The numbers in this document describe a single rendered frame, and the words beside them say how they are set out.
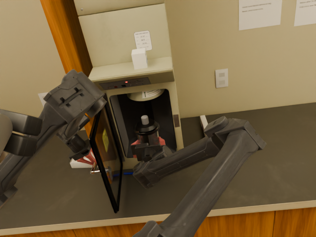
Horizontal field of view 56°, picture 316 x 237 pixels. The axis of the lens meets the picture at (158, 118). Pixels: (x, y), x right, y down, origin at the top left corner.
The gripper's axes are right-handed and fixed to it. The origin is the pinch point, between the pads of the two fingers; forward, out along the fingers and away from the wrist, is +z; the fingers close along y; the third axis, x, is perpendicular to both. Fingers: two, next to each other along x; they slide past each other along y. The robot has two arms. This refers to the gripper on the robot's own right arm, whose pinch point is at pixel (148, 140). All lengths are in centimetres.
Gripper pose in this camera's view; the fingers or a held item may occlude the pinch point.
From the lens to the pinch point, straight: 126.3
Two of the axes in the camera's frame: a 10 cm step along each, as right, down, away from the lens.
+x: 1.5, 8.5, 5.0
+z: -0.2, -5.0, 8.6
